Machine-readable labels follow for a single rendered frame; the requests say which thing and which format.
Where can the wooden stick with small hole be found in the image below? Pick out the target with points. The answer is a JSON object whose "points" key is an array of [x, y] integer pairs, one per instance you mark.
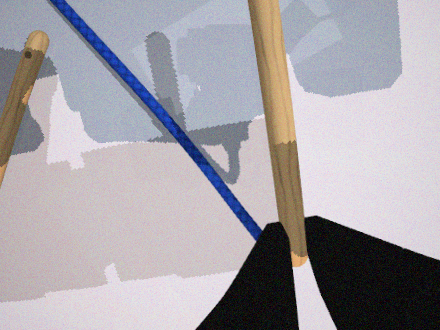
{"points": [[18, 97]]}

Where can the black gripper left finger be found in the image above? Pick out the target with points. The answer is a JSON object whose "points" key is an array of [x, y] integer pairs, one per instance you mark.
{"points": [[262, 296]]}

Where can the wooden stick with blue cord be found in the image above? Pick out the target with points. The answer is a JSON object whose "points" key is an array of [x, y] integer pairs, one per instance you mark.
{"points": [[268, 41]]}

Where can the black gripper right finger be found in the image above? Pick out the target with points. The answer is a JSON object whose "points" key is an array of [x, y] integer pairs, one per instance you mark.
{"points": [[371, 284]]}

